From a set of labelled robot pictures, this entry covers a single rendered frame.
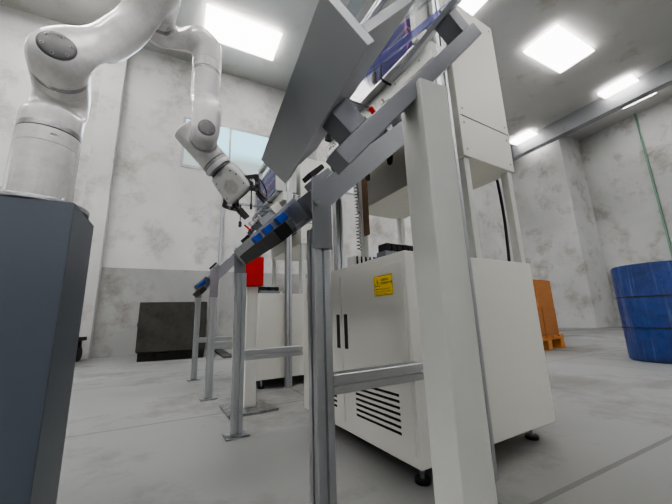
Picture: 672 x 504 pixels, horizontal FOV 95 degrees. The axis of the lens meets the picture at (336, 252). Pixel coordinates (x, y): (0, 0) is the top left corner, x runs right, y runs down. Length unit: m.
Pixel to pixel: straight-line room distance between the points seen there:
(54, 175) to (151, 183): 5.20
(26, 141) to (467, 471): 1.04
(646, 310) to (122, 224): 6.43
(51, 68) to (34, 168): 0.24
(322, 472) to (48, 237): 0.73
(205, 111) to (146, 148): 5.39
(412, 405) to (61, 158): 1.04
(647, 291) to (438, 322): 3.23
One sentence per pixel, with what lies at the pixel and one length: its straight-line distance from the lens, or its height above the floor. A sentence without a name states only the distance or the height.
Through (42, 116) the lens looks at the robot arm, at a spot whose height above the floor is 0.90.
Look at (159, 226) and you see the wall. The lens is 5.89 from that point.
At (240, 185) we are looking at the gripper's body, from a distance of 1.04.
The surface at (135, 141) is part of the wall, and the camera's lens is 6.47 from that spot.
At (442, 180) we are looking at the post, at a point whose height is 0.65.
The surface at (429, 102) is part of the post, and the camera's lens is 0.61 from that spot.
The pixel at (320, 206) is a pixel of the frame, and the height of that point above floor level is 0.69.
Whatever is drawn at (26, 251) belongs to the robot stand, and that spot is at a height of 0.59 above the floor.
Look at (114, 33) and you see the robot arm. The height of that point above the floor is 1.21.
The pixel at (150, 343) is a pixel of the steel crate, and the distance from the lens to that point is 4.51.
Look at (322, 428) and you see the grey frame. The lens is 0.71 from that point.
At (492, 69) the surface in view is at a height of 1.48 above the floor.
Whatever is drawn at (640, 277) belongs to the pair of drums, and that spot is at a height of 0.69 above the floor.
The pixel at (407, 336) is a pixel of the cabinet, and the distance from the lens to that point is 0.89.
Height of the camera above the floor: 0.44
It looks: 12 degrees up
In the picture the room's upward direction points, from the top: 2 degrees counter-clockwise
